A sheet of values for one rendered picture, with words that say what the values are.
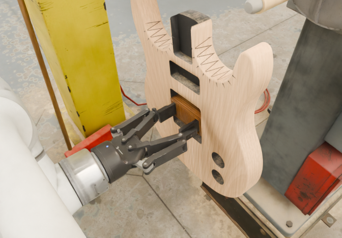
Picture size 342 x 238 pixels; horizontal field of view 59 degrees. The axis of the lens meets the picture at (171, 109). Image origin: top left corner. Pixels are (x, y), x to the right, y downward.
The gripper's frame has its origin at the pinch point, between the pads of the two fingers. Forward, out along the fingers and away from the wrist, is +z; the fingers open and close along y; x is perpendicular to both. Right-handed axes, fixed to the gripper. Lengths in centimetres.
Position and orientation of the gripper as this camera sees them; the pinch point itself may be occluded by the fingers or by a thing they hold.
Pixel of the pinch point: (183, 117)
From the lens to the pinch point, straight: 64.3
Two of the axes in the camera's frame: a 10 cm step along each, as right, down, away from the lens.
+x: -0.9, -7.6, -6.5
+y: 6.0, 4.8, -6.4
